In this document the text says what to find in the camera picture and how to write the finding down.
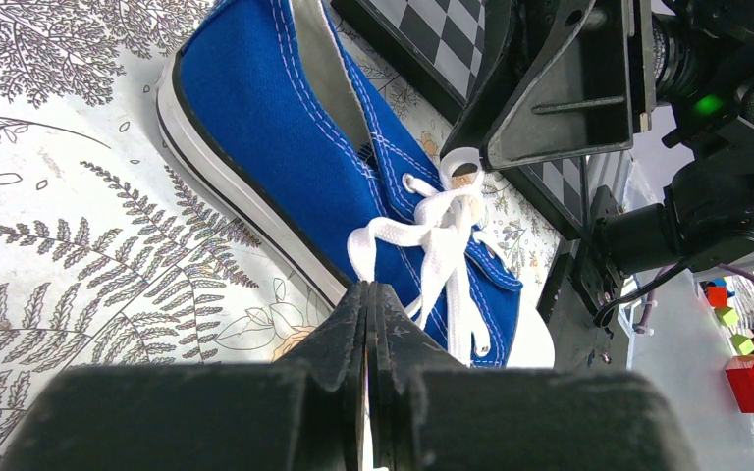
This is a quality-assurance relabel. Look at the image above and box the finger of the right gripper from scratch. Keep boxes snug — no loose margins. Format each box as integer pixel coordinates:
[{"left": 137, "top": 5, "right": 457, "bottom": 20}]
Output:
[{"left": 442, "top": 1, "right": 599, "bottom": 163}]

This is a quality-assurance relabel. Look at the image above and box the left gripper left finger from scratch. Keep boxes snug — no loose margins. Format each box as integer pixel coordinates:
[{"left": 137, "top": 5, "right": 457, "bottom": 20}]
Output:
[{"left": 1, "top": 283, "right": 368, "bottom": 470}]

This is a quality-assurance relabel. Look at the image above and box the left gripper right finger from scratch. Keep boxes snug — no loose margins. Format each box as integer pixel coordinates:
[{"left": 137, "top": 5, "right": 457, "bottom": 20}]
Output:
[{"left": 364, "top": 283, "right": 698, "bottom": 470}]

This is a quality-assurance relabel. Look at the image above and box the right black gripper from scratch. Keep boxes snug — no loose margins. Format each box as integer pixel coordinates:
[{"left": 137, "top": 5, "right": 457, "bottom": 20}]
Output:
[{"left": 482, "top": 1, "right": 754, "bottom": 171}]

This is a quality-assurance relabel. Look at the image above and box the white shoelace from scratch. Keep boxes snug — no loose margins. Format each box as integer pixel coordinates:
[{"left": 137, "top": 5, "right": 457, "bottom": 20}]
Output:
[{"left": 347, "top": 147, "right": 500, "bottom": 366}]

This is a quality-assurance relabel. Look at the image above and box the blue canvas sneaker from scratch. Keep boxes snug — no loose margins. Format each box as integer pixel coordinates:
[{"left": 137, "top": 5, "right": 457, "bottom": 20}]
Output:
[{"left": 156, "top": 1, "right": 555, "bottom": 368}]

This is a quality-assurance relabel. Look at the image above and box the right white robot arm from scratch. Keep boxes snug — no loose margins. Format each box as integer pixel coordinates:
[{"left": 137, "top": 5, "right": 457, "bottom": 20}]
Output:
[{"left": 446, "top": 1, "right": 754, "bottom": 327}]

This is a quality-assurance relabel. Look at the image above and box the black white chessboard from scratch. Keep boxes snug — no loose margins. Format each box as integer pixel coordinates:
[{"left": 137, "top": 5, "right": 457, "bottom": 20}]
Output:
[{"left": 331, "top": 0, "right": 579, "bottom": 235}]

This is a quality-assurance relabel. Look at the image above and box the orange cube outside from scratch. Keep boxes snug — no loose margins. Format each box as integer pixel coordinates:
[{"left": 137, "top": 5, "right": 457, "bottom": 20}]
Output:
[{"left": 706, "top": 286, "right": 729, "bottom": 308}]

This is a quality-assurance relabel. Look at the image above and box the green cube outside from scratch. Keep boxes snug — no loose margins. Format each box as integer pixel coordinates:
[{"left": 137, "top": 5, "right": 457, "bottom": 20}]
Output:
[
  {"left": 714, "top": 306, "right": 739, "bottom": 328},
  {"left": 729, "top": 334, "right": 754, "bottom": 356}
]

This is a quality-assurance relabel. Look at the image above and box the floral patterned mat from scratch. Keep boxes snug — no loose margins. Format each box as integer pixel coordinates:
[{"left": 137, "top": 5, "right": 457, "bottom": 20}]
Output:
[{"left": 0, "top": 0, "right": 564, "bottom": 471}]

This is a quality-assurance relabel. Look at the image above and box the red cube outside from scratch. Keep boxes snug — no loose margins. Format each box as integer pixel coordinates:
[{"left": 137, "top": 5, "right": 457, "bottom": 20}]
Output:
[{"left": 725, "top": 354, "right": 754, "bottom": 414}]

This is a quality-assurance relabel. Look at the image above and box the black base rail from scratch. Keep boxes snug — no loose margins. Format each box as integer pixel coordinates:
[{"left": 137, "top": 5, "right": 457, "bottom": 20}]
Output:
[{"left": 537, "top": 151, "right": 634, "bottom": 372}]

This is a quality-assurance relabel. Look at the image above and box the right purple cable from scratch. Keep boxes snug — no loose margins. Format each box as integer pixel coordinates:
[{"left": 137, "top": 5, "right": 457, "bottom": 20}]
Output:
[{"left": 633, "top": 259, "right": 754, "bottom": 336}]

